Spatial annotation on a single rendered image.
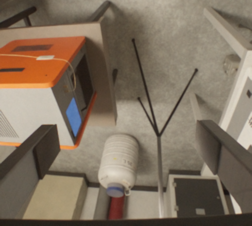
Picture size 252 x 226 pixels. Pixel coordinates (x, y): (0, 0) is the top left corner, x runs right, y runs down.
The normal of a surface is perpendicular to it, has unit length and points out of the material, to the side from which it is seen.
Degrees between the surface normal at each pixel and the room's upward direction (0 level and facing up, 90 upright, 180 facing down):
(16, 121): 0
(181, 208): 90
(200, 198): 90
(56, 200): 90
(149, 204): 90
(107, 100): 0
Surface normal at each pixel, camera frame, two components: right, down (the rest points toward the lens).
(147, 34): -0.10, 0.64
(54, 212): -0.07, -0.77
